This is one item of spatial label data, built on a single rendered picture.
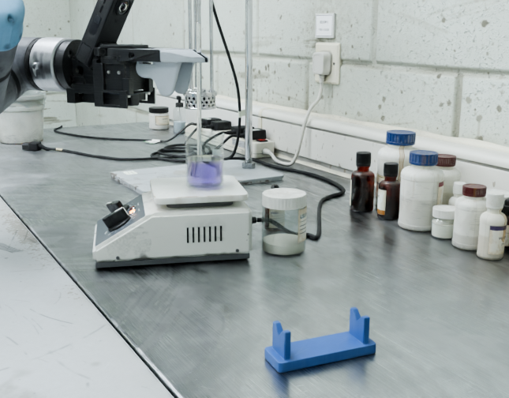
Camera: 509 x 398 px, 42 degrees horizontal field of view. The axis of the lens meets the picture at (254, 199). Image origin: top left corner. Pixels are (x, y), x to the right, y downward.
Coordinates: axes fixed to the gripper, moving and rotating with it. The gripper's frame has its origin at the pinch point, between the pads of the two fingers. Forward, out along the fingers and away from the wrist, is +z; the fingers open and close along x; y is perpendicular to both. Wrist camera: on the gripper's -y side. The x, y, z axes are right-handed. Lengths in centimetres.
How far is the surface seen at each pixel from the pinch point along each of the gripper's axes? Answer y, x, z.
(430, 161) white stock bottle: 15.2, -21.2, 27.0
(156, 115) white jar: 22, -94, -65
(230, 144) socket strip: 24, -70, -29
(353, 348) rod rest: 24.8, 22.7, 28.2
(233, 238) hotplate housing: 22.6, 3.8, 7.1
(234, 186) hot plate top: 17.1, -0.9, 5.0
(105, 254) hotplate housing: 23.9, 13.0, -6.0
